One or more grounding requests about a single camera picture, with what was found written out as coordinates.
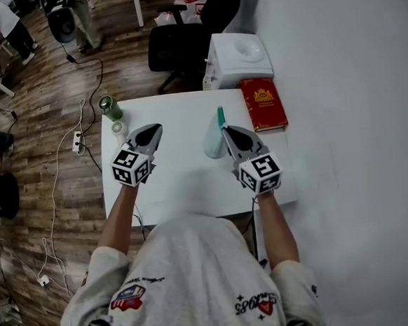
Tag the black office chair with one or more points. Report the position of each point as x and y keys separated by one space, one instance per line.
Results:
x=174 y=52

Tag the person's left forearm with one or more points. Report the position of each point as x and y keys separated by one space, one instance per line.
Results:
x=118 y=218

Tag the black power adapter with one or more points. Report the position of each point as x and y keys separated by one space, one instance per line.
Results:
x=71 y=59

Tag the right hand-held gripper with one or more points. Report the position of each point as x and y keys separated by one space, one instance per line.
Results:
x=261 y=173

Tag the green drink tumbler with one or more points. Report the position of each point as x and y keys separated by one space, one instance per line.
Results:
x=112 y=111

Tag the black round speaker unit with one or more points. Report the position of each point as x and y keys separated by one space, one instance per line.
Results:
x=62 y=25

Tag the white handheld fan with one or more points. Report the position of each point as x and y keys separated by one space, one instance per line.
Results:
x=118 y=127

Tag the person's right forearm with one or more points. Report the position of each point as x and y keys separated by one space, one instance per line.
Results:
x=278 y=230

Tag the red hardcover book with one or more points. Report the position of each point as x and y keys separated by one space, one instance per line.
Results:
x=264 y=104

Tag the wooden table with white legs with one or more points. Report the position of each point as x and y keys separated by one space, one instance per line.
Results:
x=138 y=9

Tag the white power strip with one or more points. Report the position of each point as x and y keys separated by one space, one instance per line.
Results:
x=77 y=142

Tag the white plug adapter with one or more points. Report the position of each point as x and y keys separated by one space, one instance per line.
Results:
x=44 y=280

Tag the person's white printed t-shirt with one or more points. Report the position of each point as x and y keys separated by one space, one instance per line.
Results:
x=192 y=275

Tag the clear plastic bag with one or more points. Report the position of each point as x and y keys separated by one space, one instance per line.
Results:
x=213 y=144

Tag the black stool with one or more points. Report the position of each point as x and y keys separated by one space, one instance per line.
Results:
x=9 y=195

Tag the small white grille device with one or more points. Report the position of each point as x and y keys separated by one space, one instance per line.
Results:
x=207 y=83

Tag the white box with round recess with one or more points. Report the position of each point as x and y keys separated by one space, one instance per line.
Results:
x=231 y=63

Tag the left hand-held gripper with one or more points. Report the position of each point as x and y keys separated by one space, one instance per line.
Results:
x=130 y=168

